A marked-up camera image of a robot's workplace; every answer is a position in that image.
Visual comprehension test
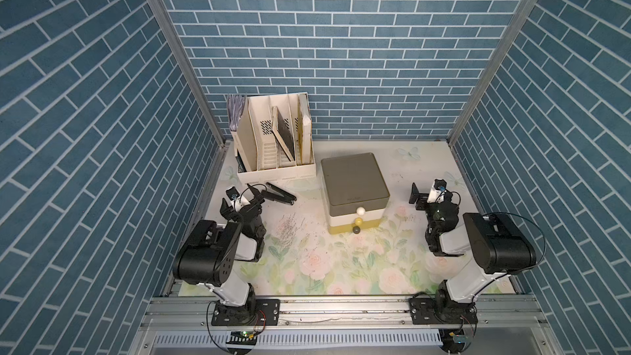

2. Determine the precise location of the grey three-drawer cabinet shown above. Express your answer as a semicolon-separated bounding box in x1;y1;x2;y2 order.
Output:
321;153;390;235

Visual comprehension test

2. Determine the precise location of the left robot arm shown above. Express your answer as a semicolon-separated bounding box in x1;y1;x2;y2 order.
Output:
173;185;266;326

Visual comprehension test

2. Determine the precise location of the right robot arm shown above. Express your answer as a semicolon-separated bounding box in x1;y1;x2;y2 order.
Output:
409;179;539;325

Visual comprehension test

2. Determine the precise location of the floral table mat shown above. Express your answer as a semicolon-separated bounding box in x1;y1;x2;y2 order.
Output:
233;141;477;296

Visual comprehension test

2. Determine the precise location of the white file organizer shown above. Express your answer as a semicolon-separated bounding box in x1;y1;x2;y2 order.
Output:
230;92;316;183

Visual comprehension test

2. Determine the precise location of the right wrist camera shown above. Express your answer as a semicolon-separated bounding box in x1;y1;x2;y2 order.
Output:
427;179;447;203

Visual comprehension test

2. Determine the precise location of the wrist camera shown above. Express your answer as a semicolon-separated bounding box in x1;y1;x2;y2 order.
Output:
427;179;447;203
226;187;250;212

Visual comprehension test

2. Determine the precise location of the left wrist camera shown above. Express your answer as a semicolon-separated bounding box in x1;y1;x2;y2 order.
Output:
226;187;250;212

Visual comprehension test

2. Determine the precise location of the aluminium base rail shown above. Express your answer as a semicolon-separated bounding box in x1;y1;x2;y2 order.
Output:
131;294;562;354

